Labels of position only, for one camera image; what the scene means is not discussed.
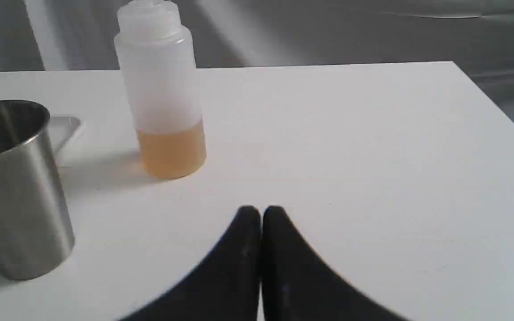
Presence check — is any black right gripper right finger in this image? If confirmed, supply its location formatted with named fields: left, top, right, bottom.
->
left=261, top=206, right=402, bottom=321

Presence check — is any white plastic tray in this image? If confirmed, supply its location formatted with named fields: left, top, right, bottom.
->
left=48, top=115, right=85, bottom=158

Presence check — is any grey backdrop cloth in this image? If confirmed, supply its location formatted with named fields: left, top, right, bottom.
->
left=0, top=0, right=514, bottom=122

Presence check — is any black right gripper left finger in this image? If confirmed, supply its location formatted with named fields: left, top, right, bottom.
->
left=125, top=206, right=261, bottom=321

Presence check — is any stainless steel cup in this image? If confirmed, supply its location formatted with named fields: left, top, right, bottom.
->
left=0, top=100, right=75, bottom=280

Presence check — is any translucent squeeze bottle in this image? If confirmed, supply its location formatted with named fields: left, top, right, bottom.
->
left=114, top=0, right=207, bottom=181

